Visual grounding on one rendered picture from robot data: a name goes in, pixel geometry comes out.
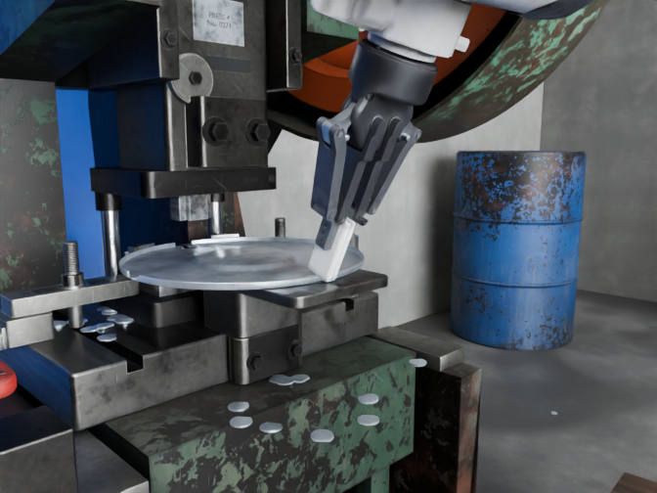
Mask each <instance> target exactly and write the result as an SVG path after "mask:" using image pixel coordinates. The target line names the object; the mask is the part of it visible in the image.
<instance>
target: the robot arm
mask: <svg viewBox="0 0 657 493"><path fill-rule="evenodd" d="M310 1H311V5H312V8H313V11H314V12H317V13H319V14H322V15H325V16H327V17H330V18H333V19H336V20H338V21H341V22H345V23H348V24H351V25H354V26H357V27H359V28H362V29H365V30H367V31H368V32H369V33H368V37H367V38H368V39H362V40H361V41H359V42H358V45H357V48H356V51H355V54H354V57H353V60H352V63H351V66H350V69H349V72H348V77H349V79H350V81H351V85H352V89H351V92H350V94H349V96H348V97H347V99H346V100H345V101H344V103H343V105H342V108H341V113H339V114H338V115H336V116H335V117H333V118H332V119H328V118H326V117H324V116H321V117H320V118H319V119H318V120H317V123H316V127H317V132H318V138H319V146H318V153H317V160H316V168H315V175H314V183H313V191H312V198H311V208H312V209H313V210H315V211H316V212H317V213H319V214H320V215H321V216H323V219H322V222H321V225H320V228H319V232H318V234H317V237H316V244H315V247H314V250H313V253H312V256H311V259H310V262H309V265H308V268H309V269H310V270H311V271H312V272H314V273H315V274H316V275H317V276H318V277H320V278H321V279H322V280H323V281H324V282H325V283H326V282H330V281H334V280H335V278H336V275H337V273H338V270H339V267H340V264H341V262H342V259H343V256H344V254H345V251H346V249H347V246H348V245H349V243H350V241H351V237H352V235H353V233H354V230H355V227H356V224H357V223H358V224H359V225H361V226H365V225H366V224H367V223H368V222H369V220H368V219H366V218H365V217H364V215H365V214H369V215H373V214H375V212H376V211H377V209H378V207H379V205H380V203H381V201H382V200H383V198H384V196H385V194H386V192H387V190H388V189H389V187H390V185H391V183H392V181H393V179H394V178H395V176H396V174H397V172H398V170H399V169H400V167H401V165H402V163H403V161H404V159H405V158H406V156H407V154H408V152H409V150H410V149H411V148H412V147H413V145H414V144H415V143H416V142H417V140H418V139H419V138H420V136H421V130H420V129H418V128H416V127H414V126H413V124H412V123H411V119H412V117H413V113H414V106H421V105H423V104H424V103H425V102H426V101H427V98H428V96H429V93H430V90H431V88H432V85H433V83H434V80H435V78H436V75H437V72H438V68H437V65H436V64H434V62H435V60H436V57H437V56H439V57H445V58H449V57H452V56H453V53H454V51H455V49H456V50H459V51H462V52H465V51H466V49H467V47H468V44H469V39H467V38H464V37H461V36H460V34H461V32H462V29H463V27H464V24H465V22H466V19H467V17H468V14H469V12H470V9H471V7H472V4H473V3H476V4H480V5H485V6H490V7H495V8H497V9H500V10H503V11H506V12H509V13H511V14H514V15H516V16H519V17H521V18H524V19H527V20H556V19H562V18H567V17H569V16H570V15H572V14H574V13H575V12H577V11H579V10H581V9H582V8H584V7H586V6H588V5H589V4H590V3H592V2H593V1H594V0H310ZM370 200H371V201H370Z"/></svg>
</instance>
